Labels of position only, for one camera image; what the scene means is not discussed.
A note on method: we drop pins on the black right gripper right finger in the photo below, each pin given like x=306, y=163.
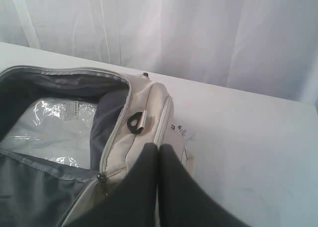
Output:
x=182, y=202

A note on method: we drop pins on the clear plastic packaging bag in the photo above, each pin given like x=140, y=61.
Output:
x=54, y=129

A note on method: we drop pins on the white paper price tag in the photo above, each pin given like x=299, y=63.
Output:
x=180, y=130

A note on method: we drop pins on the cream fabric duffel bag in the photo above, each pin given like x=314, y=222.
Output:
x=132, y=110

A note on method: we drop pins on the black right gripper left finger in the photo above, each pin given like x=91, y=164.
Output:
x=132, y=203

